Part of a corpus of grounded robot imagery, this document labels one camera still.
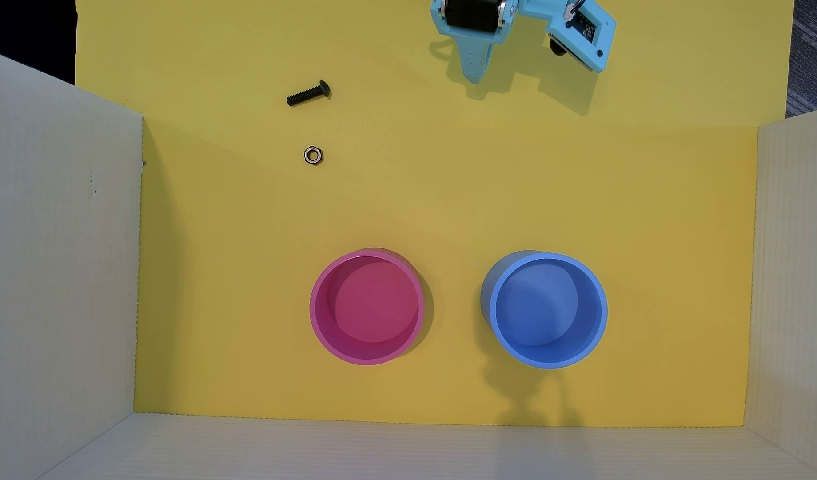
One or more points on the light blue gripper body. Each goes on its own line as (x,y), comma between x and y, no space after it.
(472,11)

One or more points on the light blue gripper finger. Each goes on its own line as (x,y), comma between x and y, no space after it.
(475,61)

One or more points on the black button head bolt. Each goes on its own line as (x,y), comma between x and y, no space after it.
(307,95)

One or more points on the yellow paper mat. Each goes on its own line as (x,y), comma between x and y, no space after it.
(448,200)

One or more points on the steel hex nut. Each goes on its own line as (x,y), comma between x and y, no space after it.
(308,150)

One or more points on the blue round cup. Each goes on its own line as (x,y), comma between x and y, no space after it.
(545,310)

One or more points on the pink round cup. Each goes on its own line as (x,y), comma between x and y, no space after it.
(368,303)

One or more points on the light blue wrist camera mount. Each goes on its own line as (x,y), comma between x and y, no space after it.
(585,30)

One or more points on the white corrugated board enclosure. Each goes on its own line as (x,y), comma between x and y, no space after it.
(48,266)

